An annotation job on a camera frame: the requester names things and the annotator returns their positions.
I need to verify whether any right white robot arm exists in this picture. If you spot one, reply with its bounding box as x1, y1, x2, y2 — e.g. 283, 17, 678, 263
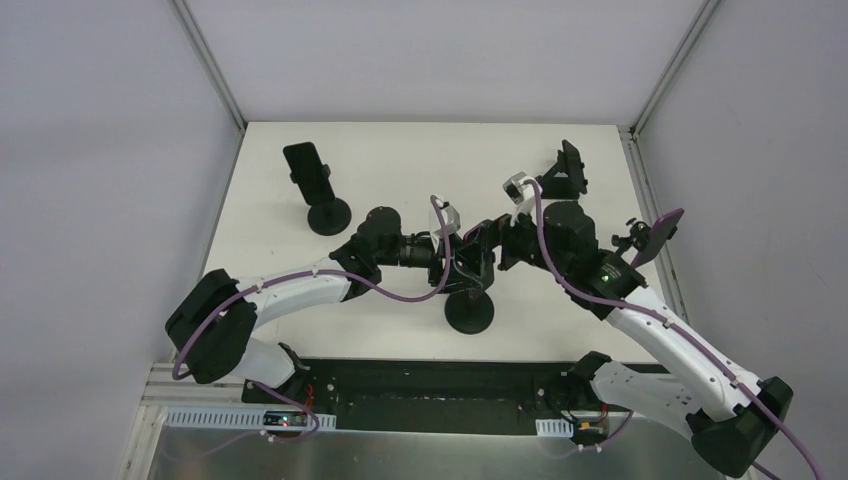
462, 201, 794, 478

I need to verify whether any white cable duct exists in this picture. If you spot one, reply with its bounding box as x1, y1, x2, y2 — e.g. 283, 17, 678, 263
535, 419, 574, 438
163, 407, 337, 432

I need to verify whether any right white cable duct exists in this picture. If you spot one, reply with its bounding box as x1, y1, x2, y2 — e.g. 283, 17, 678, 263
535, 419, 574, 438

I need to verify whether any black folding phone stand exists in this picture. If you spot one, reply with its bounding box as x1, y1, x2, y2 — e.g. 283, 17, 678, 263
536, 148, 582, 200

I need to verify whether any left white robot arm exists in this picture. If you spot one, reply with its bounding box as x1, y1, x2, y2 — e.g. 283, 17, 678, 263
165, 200, 495, 405

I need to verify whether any left white cable duct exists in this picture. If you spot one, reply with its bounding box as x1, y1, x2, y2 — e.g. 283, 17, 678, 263
163, 407, 337, 432

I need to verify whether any black round-base phone stand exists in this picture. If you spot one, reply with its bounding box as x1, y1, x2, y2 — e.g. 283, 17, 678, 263
444, 288, 495, 335

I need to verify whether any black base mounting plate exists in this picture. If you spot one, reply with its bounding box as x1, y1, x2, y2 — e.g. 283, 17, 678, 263
278, 358, 601, 435

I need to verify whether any right black round-base stand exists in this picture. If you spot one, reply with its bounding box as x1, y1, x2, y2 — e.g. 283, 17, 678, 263
611, 218, 652, 268

